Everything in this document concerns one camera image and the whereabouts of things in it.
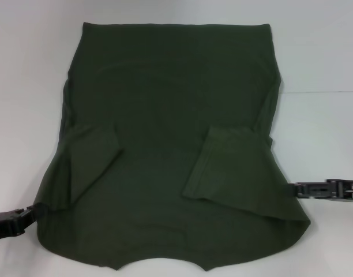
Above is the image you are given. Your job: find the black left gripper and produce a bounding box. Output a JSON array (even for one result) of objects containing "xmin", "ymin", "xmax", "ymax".
[{"xmin": 0, "ymin": 205, "xmax": 38, "ymax": 240}]

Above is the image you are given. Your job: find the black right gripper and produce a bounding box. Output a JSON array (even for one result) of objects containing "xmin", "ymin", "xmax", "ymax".
[{"xmin": 288, "ymin": 179, "xmax": 353, "ymax": 200}]

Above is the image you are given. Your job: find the dark green shirt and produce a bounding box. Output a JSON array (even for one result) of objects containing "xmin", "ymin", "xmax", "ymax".
[{"xmin": 33, "ymin": 21, "xmax": 311, "ymax": 272}]

